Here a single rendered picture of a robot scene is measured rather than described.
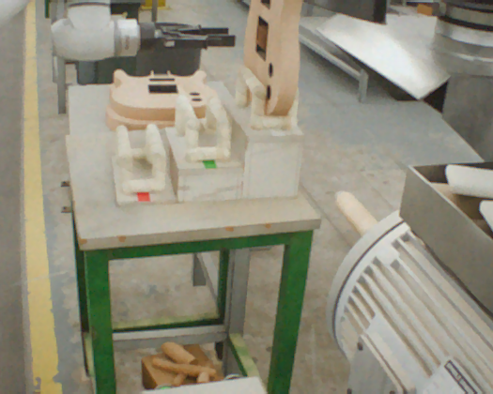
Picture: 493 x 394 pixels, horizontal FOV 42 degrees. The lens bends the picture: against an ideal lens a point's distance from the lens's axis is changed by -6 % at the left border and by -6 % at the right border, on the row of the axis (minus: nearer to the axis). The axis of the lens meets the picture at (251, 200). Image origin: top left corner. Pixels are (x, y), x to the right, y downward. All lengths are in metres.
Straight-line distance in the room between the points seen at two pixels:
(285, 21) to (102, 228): 0.63
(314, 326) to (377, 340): 2.13
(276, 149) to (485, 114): 0.94
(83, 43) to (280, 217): 0.62
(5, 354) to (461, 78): 2.20
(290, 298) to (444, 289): 1.11
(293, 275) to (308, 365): 0.95
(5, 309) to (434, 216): 2.39
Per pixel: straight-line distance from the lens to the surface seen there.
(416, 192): 0.71
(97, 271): 1.59
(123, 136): 1.74
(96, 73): 3.39
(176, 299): 2.92
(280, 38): 1.56
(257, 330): 2.77
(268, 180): 1.70
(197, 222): 1.59
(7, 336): 2.76
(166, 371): 2.36
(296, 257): 1.70
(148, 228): 1.57
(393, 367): 0.68
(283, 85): 1.57
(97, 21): 1.61
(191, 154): 1.65
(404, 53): 0.83
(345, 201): 1.02
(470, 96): 0.78
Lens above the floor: 1.72
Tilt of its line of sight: 27 degrees down
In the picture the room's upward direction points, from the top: 5 degrees clockwise
